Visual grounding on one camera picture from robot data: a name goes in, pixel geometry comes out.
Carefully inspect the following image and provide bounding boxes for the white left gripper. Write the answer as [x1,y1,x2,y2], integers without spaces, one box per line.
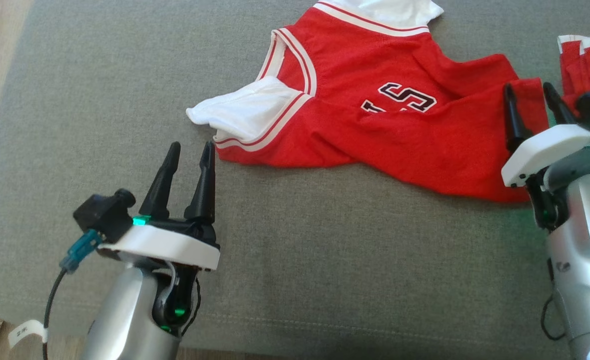
[97,141,221,272]

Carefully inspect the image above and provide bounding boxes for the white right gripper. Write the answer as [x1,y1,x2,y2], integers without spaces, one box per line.
[500,82,590,189]

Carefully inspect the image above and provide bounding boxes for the red basketball jersey white sleeves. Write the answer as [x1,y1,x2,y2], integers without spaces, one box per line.
[185,0,551,204]

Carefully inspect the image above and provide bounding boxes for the large grey sofa seat cushion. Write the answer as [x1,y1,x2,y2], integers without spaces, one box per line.
[0,0,590,360]

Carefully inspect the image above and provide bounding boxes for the black cable with teal plug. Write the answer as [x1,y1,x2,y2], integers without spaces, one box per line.
[42,229,104,360]

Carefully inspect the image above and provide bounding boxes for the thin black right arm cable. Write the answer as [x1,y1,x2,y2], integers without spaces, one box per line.
[540,294,569,342]

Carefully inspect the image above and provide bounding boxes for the white paper cable label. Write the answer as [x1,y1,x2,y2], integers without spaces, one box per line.
[8,319,49,349]

